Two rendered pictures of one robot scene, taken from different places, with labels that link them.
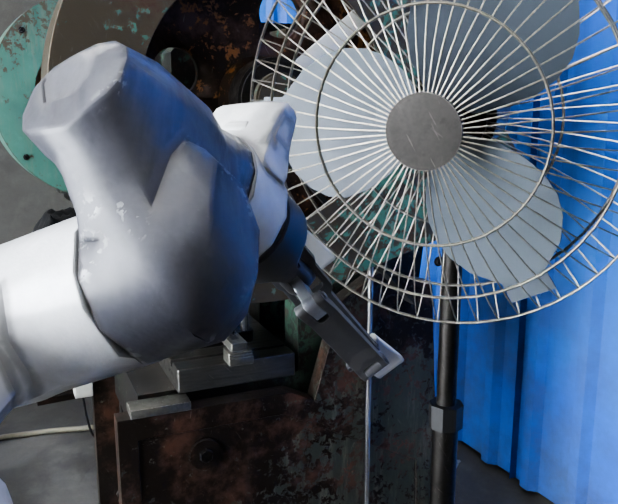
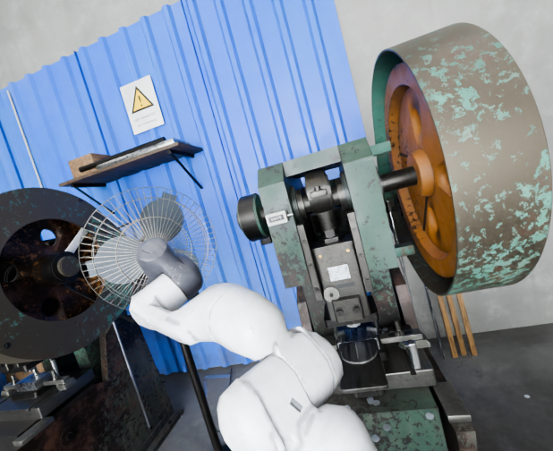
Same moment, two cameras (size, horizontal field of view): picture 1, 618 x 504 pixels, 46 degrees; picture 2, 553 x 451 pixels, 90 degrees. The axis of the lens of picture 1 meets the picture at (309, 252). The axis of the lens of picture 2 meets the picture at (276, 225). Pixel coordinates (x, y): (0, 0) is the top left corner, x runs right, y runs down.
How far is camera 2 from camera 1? 0.53 m
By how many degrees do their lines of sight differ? 51
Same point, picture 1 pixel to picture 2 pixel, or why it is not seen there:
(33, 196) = not seen: outside the picture
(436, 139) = not seen: hidden behind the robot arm
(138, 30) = not seen: outside the picture
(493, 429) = (165, 361)
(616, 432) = not seen: hidden behind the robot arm
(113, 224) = (180, 270)
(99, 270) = (182, 280)
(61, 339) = (175, 300)
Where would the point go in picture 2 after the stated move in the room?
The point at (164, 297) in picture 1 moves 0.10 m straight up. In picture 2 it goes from (197, 278) to (185, 241)
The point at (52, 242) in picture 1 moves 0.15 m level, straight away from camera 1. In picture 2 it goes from (163, 282) to (117, 291)
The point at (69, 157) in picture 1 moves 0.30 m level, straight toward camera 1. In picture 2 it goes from (164, 261) to (277, 236)
